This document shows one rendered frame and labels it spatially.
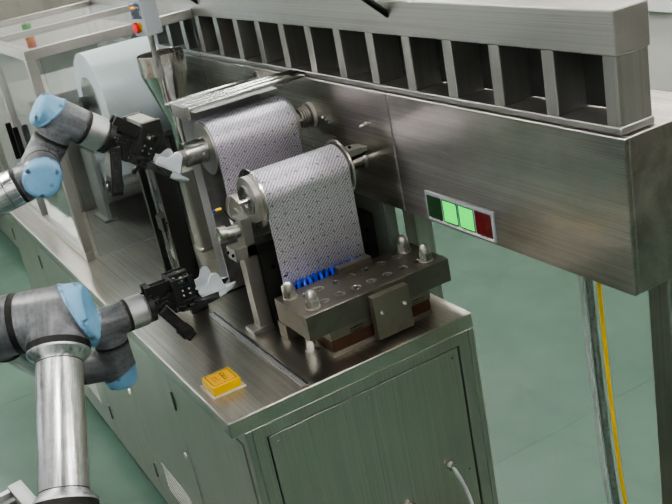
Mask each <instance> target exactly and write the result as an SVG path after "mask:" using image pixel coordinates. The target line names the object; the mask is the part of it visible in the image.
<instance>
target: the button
mask: <svg viewBox="0 0 672 504"><path fill-rule="evenodd" d="M202 382H203V386H204V387H205V388H206V389H207V390H208V391H209V392H210V393H211V394H212V395H213V396H214V397H216V396H219V395H221V394H223V393H225V392H228V391H230V390H232V389H234V388H237V387H239V386H241V385H242V382H241V379H240V377H239V376H238V375H237V374H236V373H235V372H233V371H232V370H231V369H230V368H229V367H227V368H224V369H222V370H220V371H217V372H215V373H213V374H210V375H208V376H206V377H203V378H202Z"/></svg>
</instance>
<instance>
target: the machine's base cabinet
mask: <svg viewBox="0 0 672 504"><path fill-rule="evenodd" d="M8 218H9V221H10V224H11V227H12V228H11V230H12V233H13V236H14V239H15V240H16V242H17V245H18V248H19V251H20V254H21V257H22V260H23V263H24V266H25V269H26V272H27V275H28V278H29V281H30V284H31V287H32V289H37V288H42V287H48V286H53V285H57V284H58V283H61V284H65V283H72V282H74V281H73V280H72V279H71V278H70V277H69V276H68V275H67V274H66V273H65V272H64V271H63V270H62V269H61V268H60V267H59V266H58V265H57V264H56V263H55V262H54V261H53V260H52V259H51V258H50V257H49V256H48V255H47V254H46V253H45V252H44V251H43V250H42V249H41V248H40V247H39V246H38V245H37V244H36V243H35V242H34V241H33V240H32V239H31V238H30V237H29V236H28V235H27V234H26V233H25V232H24V231H23V230H22V229H21V228H20V227H19V226H18V225H17V224H16V223H15V222H14V221H13V220H12V219H11V218H10V217H9V216H8ZM127 337H128V340H129V343H130V347H131V350H132V353H133V356H134V359H135V360H136V366H137V372H138V379H137V381H136V382H135V383H134V384H133V385H132V386H130V387H129V388H126V389H123V390H119V391H117V390H110V389H109V388H108V387H107V385H106V384H105V382H100V383H95V384H90V385H84V387H85V395H86V396H87V397H88V399H89V400H90V401H91V403H92V404H93V405H94V407H95V408H96V409H97V411H98V412H99V413H100V415H101V416H102V417H103V419H104V420H105V421H106V422H107V424H108V425H109V426H110V428H111V429H112V430H113V432H114V433H115V434H116V436H117V437H118V438H119V440H120V441H121V442H122V444H123V445H124V446H125V447H126V449H127V450H128V451H129V453H130V454H131V455H132V457H133V458H134V459H135V461H136V462H137V463H138V465H139V466H140V467H141V469H142V470H143V471H144V472H145V474H146V475H147V476H148V478H149V479H150V480H151V482H152V483H153V484H154V486H155V487H156V488H157V490H158V491H159V492H160V493H161V495H162V496H163V497H164V499H165V500H166V501H167V503H168V504H410V503H412V502H415V503H416V504H470V503H469V501H468V498H467V496H466V494H465V491H464V489H463V487H462V485H461V483H460V481H459V480H458V478H457V477H456V475H455V474H454V472H453V471H450V470H449V469H447V463H448V462H449V461H453V462H455V463H456V464H457V468H456V469H457V470H458V472H459V473H460V475H461V476H462V478H463V480H464V482H465V484H466V485H467V487H468V490H469V492H470V494H471V497H472V499H473V502H474V504H499V502H498V495H497V488H496V482H495V475H494V468H493V461H492V454H491V447H490V440H489V433H488V426H487V419H486V413H485V406H484V399H483V392H482V385H481V378H480V371H479V364H478V357H477V350H476V344H475V337H474V330H473V327H471V328H469V329H467V330H465V331H462V332H460V333H458V334H456V335H454V336H452V337H450V338H447V339H445V340H443V341H441V342H439V343H437V344H435V345H432V346H430V347H428V348H426V349H424V350H422V351H420V352H418V353H415V354H413V355H411V356H409V357H407V358H405V359H403V360H400V361H398V362H396V363H394V364H392V365H390V366H388V367H385V368H383V369H381V370H379V371H377V372H375V373H373V374H371V375H368V376H366V377H364V378H362V379H360V380H358V381H356V382H353V383H351V384H349V385H347V386H345V387H343V388H341V389H338V390H336V391H334V392H332V393H330V394H328V395H326V396H323V397H321V398H319V399H317V400H315V401H313V402H311V403H309V404H306V405H304V406H302V407H300V408H298V409H296V410H294V411H291V412H289V413H287V414H285V415H283V416H281V417H279V418H276V419H274V420H272V421H270V422H268V423H266V424H264V425H262V426H259V427H257V428H255V429H253V430H251V431H249V432H247V433H244V434H242V435H240V436H238V437H236V438H234V439H231V438H230V437H229V436H228V435H227V434H226V433H225V432H224V431H223V430H222V429H221V428H220V427H219V426H218V425H217V424H216V423H215V422H214V421H213V420H212V419H211V418H210V417H209V416H208V415H207V414H206V413H205V412H204V411H203V410H202V409H201V408H200V407H199V406H198V405H197V404H196V403H195V402H194V401H193V400H192V399H191V398H190V397H189V396H188V395H187V394H186V393H185V392H184V391H183V390H182V389H181V388H180V387H179V386H178V385H177V384H176V383H175V382H174V381H173V380H172V379H171V378H170V377H169V376H168V375H167V374H166V373H165V372H164V371H163V370H162V369H161V368H160V367H159V366H158V365H157V364H156V363H155V362H154V361H153V360H152V359H151V358H150V357H149V356H148V355H147V354H146V353H145V352H144V351H143V350H142V349H141V348H140V347H139V346H138V345H137V344H136V343H135V342H134V341H133V340H132V339H131V338H130V337H129V336H128V335H127Z"/></svg>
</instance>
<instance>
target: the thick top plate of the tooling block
mask: <svg viewBox="0 0 672 504"><path fill-rule="evenodd" d="M409 245H410V247H411V249H412V250H411V251H410V252H408V253H404V254H400V253H398V252H397V250H398V248H397V249H394V250H392V251H389V252H387V253H384V254H382V255H379V256H377V257H374V258H372V263H370V264H367V265H365V266H363V267H360V268H358V269H355V270H353V271H350V272H348V273H346V274H343V275H341V276H340V275H338V274H336V273H335V274H333V275H330V276H328V277H326V278H323V279H321V280H318V281H316V282H313V283H311V284H308V285H306V286H304V287H301V288H299V289H296V294H298V297H297V298H296V299H294V300H291V301H284V300H283V295H281V296H279V297H277V298H274V300H275V305H276V309H277V313H278V318H279V321H281V322H282V323H284V324H285V325H287V326H288V327H290V328H291V329H293V330H294V331H296V332H297V333H298V334H300V335H301V336H303V337H304V338H306V339H307V340H309V341H310V342H311V341H313V340H316V339H318V338H320V337H323V336H325V335H327V334H329V333H332V332H334V331H336V330H339V329H341V328H343V327H345V326H348V325H350V324H352V323H355V322H357V321H359V320H361V319H364V318H366V317H368V316H371V311H370V306H369V300H368V296H370V295H372V294H375V293H377V292H380V291H382V290H384V289H387V288H389V287H391V286H394V285H396V284H398V283H401V282H405V283H407V284H408V290H409V296H410V298H412V297H414V296H416V295H419V294H421V293H423V292H425V291H428V290H430V289H432V288H435V287H437V286H439V285H441V284H444V283H446V282H448V281H451V276H450V270H449V263H448V258H446V257H444V256H441V255H439V254H436V253H434V252H432V251H431V253H432V257H433V258H434V260H433V261H432V262H429V263H420V262H419V259H420V258H419V246H417V245H415V244H412V243H409ZM308 290H313V291H315V293H316V295H317V297H318V299H319V304H321V308H320V309H318V310H316V311H306V309H305V307H306V304H305V300H306V299H305V293H306V292H307V291H308Z"/></svg>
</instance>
